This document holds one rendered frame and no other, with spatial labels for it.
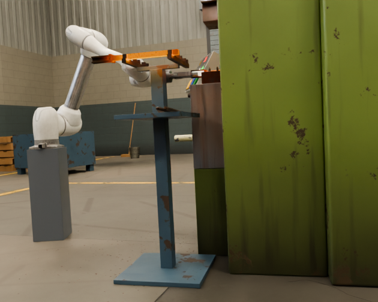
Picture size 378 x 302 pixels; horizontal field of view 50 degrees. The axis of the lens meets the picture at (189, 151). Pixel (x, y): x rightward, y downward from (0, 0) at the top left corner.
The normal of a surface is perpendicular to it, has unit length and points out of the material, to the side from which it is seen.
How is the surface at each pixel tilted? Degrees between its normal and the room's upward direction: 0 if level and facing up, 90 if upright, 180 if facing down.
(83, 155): 90
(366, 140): 90
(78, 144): 90
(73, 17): 90
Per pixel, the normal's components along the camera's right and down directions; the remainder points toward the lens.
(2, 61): 0.95, -0.03
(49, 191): 0.02, 0.06
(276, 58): -0.22, 0.07
